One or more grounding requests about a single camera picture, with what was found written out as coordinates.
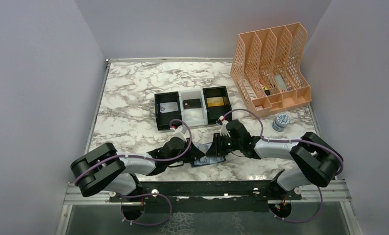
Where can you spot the silver credit card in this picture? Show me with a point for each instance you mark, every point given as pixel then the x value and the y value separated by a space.
pixel 168 107

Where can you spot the orange plastic file organizer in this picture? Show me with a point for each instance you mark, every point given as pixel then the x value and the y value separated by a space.
pixel 262 54

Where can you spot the gold credit card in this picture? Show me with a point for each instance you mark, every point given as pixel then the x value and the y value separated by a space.
pixel 216 101

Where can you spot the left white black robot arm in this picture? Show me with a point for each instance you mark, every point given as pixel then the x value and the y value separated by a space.
pixel 105 168

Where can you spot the grey box in organizer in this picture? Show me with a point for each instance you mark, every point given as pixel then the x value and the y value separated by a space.
pixel 280 83

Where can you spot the black white three-compartment tray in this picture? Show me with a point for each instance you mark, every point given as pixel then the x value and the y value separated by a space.
pixel 192 117

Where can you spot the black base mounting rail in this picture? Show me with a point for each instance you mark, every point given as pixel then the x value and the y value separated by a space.
pixel 178 191

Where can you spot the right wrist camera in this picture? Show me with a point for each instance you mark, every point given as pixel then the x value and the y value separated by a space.
pixel 223 130

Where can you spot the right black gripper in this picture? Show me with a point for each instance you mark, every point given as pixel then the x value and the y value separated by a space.
pixel 219 148

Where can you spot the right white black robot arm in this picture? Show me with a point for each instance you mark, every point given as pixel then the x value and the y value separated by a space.
pixel 317 163

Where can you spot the black credit card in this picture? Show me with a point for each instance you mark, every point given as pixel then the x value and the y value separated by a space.
pixel 192 103

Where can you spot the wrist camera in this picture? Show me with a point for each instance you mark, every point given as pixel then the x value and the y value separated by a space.
pixel 180 132
pixel 223 130

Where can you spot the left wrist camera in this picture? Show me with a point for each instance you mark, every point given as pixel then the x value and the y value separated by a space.
pixel 180 132

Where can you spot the yellow black item in organizer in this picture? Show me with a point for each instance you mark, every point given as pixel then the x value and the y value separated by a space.
pixel 267 91

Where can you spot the small white blue jar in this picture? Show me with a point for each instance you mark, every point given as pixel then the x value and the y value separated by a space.
pixel 281 121

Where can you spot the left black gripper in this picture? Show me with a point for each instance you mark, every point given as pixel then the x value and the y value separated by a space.
pixel 196 152

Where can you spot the navy blue card holder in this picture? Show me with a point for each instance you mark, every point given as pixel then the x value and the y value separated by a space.
pixel 206 160

